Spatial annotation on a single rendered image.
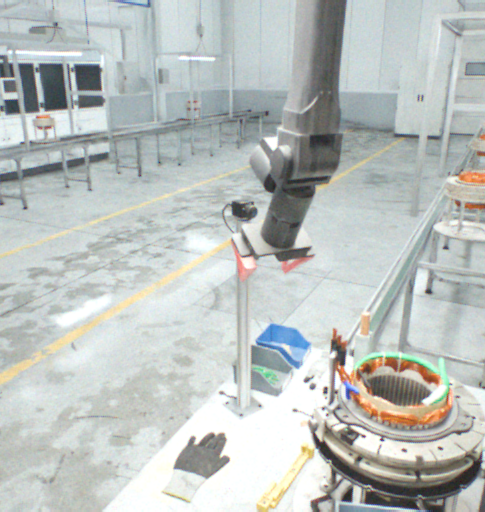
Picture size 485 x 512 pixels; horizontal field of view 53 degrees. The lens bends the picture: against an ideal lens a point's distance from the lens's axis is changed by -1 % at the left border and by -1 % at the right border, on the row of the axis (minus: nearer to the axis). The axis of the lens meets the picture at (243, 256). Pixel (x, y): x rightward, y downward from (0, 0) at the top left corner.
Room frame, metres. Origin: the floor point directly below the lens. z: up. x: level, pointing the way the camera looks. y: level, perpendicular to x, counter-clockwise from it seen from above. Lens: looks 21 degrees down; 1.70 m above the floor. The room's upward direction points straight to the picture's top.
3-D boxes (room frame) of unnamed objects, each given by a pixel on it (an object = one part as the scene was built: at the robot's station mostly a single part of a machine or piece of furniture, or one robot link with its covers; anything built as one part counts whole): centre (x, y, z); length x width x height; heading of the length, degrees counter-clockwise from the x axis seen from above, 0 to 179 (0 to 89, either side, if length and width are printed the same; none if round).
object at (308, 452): (0.91, -0.10, 0.80); 0.22 x 0.04 x 0.03; 146
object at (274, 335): (1.47, -0.14, 0.82); 0.16 x 0.14 x 0.07; 64
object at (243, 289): (1.19, 0.00, 1.07); 0.03 x 0.03 x 0.57; 38
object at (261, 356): (1.32, -0.06, 0.82); 0.16 x 0.14 x 0.07; 62
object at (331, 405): (0.77, -0.17, 1.15); 0.03 x 0.02 x 0.12; 139
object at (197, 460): (0.97, 0.11, 0.79); 0.24 x 0.13 x 0.02; 153
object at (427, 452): (0.80, -0.30, 1.09); 0.32 x 0.32 x 0.01
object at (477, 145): (4.72, -2.34, 0.94); 0.39 x 0.39 x 0.30
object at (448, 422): (0.80, -0.30, 1.05); 0.22 x 0.22 x 0.12
